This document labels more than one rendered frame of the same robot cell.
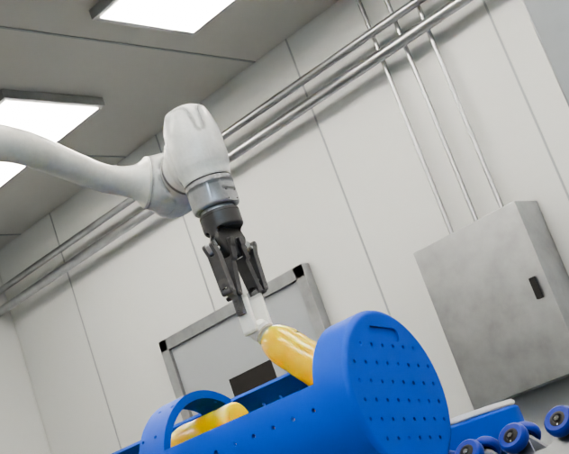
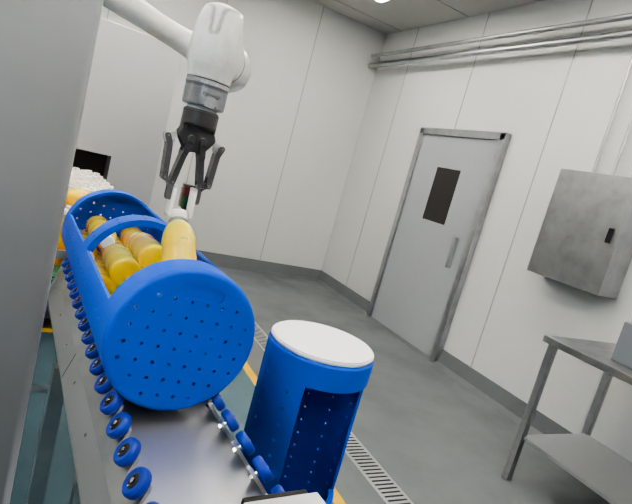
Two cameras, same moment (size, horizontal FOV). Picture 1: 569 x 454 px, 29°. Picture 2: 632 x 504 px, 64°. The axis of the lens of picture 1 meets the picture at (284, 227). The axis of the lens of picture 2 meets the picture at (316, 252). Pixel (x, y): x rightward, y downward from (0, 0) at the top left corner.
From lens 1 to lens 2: 1.32 m
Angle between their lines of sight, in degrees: 33
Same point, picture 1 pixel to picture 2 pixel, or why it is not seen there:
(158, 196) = not seen: hidden behind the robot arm
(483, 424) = (315, 370)
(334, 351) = (128, 289)
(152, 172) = not seen: hidden behind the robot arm
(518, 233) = (626, 198)
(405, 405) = (180, 355)
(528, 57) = not seen: outside the picture
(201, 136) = (208, 39)
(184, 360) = (426, 143)
